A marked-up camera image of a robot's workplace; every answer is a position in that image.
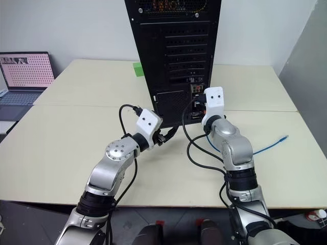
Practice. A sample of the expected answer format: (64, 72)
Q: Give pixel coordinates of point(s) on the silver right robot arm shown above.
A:
(237, 153)

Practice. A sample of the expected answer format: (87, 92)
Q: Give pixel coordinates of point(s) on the black computer tower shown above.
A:
(178, 38)

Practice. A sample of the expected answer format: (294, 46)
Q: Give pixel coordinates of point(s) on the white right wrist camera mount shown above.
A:
(215, 99)

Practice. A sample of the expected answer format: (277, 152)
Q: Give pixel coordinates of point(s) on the dark grey side desk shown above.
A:
(10, 120)

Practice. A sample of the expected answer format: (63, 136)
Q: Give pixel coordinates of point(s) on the green block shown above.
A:
(138, 69)

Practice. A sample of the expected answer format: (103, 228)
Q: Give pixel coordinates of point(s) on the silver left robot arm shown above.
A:
(107, 173)

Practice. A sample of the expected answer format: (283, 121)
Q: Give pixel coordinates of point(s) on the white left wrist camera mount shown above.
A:
(147, 123)

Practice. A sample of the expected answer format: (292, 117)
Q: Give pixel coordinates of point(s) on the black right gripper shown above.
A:
(201, 109)

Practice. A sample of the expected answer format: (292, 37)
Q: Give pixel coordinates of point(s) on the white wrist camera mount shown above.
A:
(147, 123)
(215, 99)

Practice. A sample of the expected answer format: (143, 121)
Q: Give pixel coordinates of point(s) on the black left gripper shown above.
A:
(159, 137)

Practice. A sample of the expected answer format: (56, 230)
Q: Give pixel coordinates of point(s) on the dark rounded shape red tab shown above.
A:
(150, 236)
(210, 233)

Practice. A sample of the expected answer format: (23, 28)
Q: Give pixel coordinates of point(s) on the open grey laptop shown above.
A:
(26, 70)

